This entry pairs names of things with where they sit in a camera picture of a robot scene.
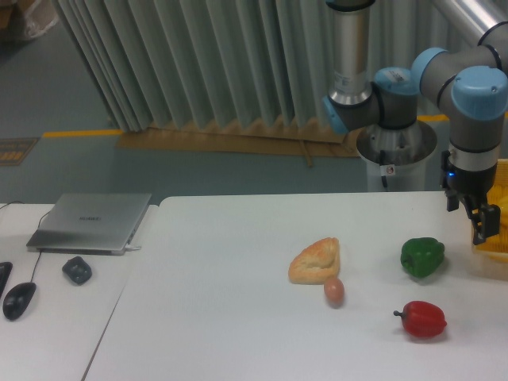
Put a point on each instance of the yellow plastic basket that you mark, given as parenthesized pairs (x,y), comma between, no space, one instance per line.
(489,259)

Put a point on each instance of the black computer mouse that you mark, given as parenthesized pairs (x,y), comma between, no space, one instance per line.
(17,300)

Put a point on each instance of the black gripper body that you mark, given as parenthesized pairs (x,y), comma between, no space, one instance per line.
(459,183)

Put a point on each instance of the grey pleated curtain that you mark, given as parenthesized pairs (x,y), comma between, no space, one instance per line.
(171,63)

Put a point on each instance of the golden bread pastry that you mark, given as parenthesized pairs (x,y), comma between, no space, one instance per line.
(317,263)

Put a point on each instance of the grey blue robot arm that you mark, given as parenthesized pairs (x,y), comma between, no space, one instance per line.
(469,87)

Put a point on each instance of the black keyboard edge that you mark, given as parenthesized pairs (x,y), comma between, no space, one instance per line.
(5,270)

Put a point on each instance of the brown cardboard sheet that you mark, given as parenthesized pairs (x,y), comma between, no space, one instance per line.
(310,141)

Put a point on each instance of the silver closed laptop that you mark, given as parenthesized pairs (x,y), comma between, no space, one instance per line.
(91,223)

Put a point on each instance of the red bell pepper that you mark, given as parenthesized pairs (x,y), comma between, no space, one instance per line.
(422,319)

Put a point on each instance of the brown egg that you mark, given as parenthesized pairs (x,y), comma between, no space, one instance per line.
(334,291)

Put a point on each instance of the green bell pepper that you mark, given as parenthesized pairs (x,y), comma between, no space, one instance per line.
(421,257)

